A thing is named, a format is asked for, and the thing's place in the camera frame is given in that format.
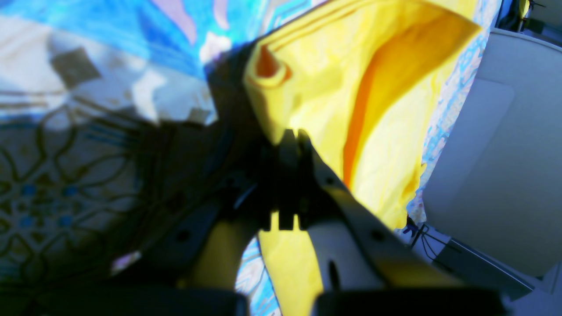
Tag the black clamp bottom right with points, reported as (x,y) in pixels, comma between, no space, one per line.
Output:
(418,234)

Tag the orange T-shirt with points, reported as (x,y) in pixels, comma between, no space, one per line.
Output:
(362,78)

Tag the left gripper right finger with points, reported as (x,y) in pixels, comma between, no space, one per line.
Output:
(356,252)

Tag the patterned blue tablecloth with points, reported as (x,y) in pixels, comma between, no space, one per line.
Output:
(119,115)

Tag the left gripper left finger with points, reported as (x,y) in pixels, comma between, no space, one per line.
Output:
(197,259)

